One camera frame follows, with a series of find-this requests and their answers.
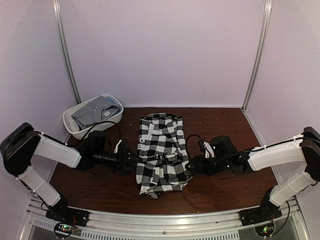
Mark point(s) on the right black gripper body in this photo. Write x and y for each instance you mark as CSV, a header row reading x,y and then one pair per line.
x,y
211,169

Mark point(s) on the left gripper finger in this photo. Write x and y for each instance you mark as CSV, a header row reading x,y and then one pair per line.
x,y
130,166
134,157

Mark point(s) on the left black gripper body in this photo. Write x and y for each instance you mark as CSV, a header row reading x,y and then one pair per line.
x,y
117,160

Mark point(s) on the black white plaid shirt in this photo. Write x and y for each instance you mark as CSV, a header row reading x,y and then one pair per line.
x,y
162,155

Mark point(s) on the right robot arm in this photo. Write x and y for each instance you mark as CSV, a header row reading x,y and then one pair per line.
x,y
220,154

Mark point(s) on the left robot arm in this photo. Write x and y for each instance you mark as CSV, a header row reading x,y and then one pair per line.
x,y
18,149

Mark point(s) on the grey folded shirt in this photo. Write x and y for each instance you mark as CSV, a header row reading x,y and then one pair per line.
x,y
98,110

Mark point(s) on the white plastic bin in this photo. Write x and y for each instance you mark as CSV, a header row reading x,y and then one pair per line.
x,y
72,127

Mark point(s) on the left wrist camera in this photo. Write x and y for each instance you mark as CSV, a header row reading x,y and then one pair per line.
x,y
120,146

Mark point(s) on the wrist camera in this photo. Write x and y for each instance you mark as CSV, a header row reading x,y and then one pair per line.
x,y
207,149
120,146

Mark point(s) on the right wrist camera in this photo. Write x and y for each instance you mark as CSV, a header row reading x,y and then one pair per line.
x,y
207,149

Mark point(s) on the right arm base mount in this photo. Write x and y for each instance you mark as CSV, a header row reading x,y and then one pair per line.
x,y
258,215

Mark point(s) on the aluminium front rail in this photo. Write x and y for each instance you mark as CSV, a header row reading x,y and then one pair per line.
x,y
220,225

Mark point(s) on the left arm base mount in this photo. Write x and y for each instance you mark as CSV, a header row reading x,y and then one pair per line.
x,y
70,216

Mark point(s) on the right aluminium post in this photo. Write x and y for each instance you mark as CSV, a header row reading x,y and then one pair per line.
x,y
264,32

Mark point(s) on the aluminium post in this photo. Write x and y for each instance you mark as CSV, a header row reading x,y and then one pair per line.
x,y
64,50
264,32

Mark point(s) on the left aluminium post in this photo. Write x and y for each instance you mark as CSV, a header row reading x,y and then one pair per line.
x,y
64,50

